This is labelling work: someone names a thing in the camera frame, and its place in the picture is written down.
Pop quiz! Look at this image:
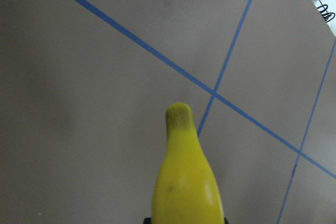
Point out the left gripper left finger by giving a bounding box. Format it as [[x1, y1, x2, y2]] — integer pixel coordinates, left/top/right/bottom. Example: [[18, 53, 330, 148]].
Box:
[[143, 217, 152, 224]]

